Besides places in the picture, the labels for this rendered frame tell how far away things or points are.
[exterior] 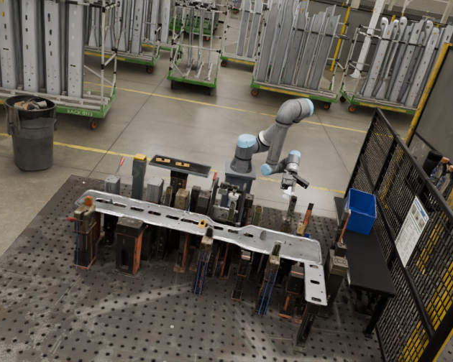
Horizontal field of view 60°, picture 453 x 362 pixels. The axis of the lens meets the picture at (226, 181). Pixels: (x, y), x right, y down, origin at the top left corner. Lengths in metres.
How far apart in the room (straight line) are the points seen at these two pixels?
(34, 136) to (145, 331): 3.00
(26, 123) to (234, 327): 3.16
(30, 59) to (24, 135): 1.90
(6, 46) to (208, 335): 5.15
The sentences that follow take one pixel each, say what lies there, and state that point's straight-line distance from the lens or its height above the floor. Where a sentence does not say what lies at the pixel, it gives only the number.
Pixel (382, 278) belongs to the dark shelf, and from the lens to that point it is 2.18.
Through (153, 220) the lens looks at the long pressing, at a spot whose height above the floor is 1.00.
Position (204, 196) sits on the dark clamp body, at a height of 1.08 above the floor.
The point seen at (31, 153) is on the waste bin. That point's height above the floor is 0.22.
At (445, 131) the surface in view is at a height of 1.27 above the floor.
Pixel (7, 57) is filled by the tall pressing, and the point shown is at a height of 0.73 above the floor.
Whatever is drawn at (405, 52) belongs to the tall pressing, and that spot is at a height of 1.40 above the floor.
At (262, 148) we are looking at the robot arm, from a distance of 2.64.
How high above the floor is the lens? 2.23
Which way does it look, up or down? 27 degrees down
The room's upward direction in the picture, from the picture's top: 11 degrees clockwise
